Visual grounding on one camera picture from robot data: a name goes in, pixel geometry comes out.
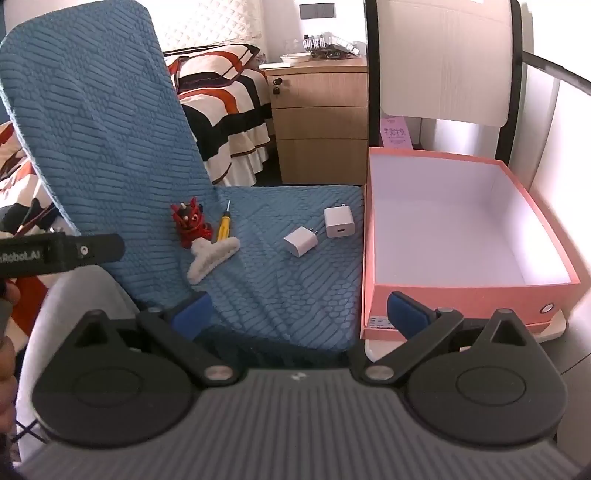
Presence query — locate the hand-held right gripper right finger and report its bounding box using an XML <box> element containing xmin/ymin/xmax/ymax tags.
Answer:
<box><xmin>348</xmin><ymin>291</ymin><xmax>532</xmax><ymax>386</ymax></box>

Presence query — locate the person's left hand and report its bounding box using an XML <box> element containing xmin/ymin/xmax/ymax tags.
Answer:
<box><xmin>0</xmin><ymin>282</ymin><xmax>21</xmax><ymax>432</ymax></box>

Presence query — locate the striped pillow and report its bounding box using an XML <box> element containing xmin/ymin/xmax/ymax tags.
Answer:
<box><xmin>164</xmin><ymin>44</ymin><xmax>267</xmax><ymax>93</ymax></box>

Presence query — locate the orange white striped cloth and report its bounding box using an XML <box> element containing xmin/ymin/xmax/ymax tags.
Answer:
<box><xmin>0</xmin><ymin>120</ymin><xmax>63</xmax><ymax>333</ymax></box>

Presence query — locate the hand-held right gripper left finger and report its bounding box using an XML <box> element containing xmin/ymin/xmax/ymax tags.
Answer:
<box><xmin>69</xmin><ymin>292</ymin><xmax>238</xmax><ymax>387</ymax></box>

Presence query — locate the grey wall switch panel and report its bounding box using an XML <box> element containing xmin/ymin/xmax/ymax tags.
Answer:
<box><xmin>299</xmin><ymin>2</ymin><xmax>335</xmax><ymax>20</ymax></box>

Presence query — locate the clear tray with trinkets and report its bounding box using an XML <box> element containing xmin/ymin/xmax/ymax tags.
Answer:
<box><xmin>302</xmin><ymin>33</ymin><xmax>366</xmax><ymax>60</ymax></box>

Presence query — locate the blue textured chair cover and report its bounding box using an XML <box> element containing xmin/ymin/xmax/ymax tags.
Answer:
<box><xmin>0</xmin><ymin>0</ymin><xmax>365</xmax><ymax>365</ymax></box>

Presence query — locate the pink paper bag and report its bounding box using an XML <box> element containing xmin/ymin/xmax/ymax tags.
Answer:
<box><xmin>378</xmin><ymin>115</ymin><xmax>414</xmax><ymax>149</ymax></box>

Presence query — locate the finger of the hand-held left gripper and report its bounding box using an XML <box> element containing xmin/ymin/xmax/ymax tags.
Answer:
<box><xmin>60</xmin><ymin>233</ymin><xmax>126</xmax><ymax>273</ymax></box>

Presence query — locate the yellow screwdriver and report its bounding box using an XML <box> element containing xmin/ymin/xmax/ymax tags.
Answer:
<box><xmin>216</xmin><ymin>199</ymin><xmax>232</xmax><ymax>243</ymax></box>

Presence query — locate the black curved rail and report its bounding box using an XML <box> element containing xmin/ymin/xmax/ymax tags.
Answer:
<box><xmin>522</xmin><ymin>51</ymin><xmax>591</xmax><ymax>99</ymax></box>

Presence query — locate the white charger plug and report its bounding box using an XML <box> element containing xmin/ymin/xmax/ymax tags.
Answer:
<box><xmin>283</xmin><ymin>225</ymin><xmax>320</xmax><ymax>258</ymax></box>
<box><xmin>323</xmin><ymin>203</ymin><xmax>355</xmax><ymax>239</ymax></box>

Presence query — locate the white quilted headboard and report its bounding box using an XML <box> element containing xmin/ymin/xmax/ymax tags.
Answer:
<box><xmin>157</xmin><ymin>0</ymin><xmax>269</xmax><ymax>54</ymax></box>

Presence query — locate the white hair claw clip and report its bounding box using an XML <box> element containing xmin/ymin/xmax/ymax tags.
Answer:
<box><xmin>187</xmin><ymin>236</ymin><xmax>241</xmax><ymax>283</ymax></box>

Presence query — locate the wooden nightstand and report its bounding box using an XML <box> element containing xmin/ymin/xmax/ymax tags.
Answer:
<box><xmin>259</xmin><ymin>58</ymin><xmax>370</xmax><ymax>186</ymax></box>

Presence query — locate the pink cardboard box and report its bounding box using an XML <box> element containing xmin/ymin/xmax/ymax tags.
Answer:
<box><xmin>360</xmin><ymin>147</ymin><xmax>583</xmax><ymax>341</ymax></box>

